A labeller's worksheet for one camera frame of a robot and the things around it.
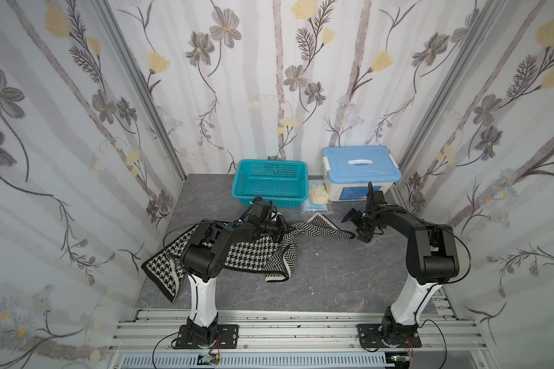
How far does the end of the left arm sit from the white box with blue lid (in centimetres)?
31

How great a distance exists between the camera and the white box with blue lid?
102 centimetres

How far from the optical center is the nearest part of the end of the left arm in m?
0.82
